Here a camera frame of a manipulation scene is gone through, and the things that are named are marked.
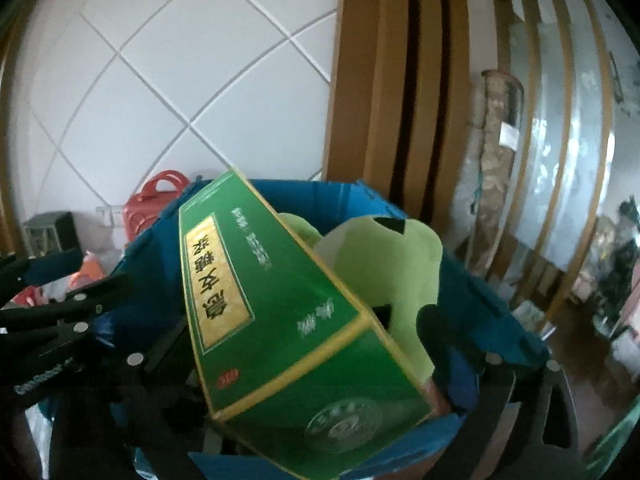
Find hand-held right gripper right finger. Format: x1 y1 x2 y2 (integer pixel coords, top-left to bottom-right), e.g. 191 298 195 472
416 304 584 480

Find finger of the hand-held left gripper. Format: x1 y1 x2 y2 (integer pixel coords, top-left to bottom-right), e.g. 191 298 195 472
0 273 135 357
0 248 86 304

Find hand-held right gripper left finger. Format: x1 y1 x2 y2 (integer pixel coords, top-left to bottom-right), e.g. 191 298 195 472
49 317 222 480

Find blue plastic storage bin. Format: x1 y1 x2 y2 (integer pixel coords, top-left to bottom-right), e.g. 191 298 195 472
99 177 552 480

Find green box gold label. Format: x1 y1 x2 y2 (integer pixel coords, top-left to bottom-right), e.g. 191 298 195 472
177 167 437 480

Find yellow duck plush green hood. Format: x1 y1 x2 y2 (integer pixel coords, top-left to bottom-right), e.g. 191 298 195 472
276 211 444 387

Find orange packet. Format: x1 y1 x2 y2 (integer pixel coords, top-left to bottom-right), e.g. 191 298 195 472
69 252 109 292

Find small dark clock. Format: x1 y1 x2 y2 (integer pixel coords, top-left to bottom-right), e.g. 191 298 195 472
22 211 82 257

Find small red object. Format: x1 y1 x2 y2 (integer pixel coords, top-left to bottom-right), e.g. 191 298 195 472
14 285 52 309

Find red plastic jug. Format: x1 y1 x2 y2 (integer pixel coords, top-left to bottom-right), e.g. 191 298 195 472
122 170 192 242

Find green plastic sheet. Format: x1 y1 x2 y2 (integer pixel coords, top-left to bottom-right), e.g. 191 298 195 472
584 399 640 477

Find rolled floral carpet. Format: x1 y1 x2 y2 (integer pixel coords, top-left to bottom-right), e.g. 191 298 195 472
469 70 527 277

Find glass partition wooden slats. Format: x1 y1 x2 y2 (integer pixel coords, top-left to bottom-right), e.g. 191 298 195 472
486 0 617 332

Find white wall socket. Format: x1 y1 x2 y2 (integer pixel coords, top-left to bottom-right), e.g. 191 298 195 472
96 204 127 227

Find wooden door frame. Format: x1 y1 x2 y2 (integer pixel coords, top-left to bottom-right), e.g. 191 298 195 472
322 0 474 222

